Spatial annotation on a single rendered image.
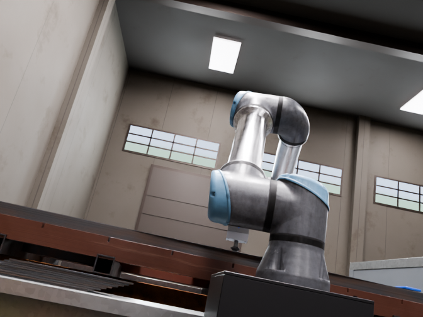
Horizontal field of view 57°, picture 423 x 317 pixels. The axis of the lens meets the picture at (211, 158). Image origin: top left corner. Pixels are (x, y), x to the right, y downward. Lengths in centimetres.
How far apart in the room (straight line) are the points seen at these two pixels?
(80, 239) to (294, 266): 61
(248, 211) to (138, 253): 42
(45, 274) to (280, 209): 57
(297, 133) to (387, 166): 1003
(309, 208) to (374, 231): 976
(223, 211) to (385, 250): 987
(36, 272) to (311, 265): 62
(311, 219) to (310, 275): 11
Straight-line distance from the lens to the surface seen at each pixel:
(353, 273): 238
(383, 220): 1074
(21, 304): 112
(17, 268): 104
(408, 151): 1165
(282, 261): 79
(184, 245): 119
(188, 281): 184
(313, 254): 81
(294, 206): 82
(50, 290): 95
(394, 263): 208
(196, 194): 950
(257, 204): 81
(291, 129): 119
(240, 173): 85
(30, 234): 117
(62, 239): 115
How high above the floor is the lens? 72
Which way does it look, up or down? 19 degrees up
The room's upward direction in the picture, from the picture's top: 11 degrees clockwise
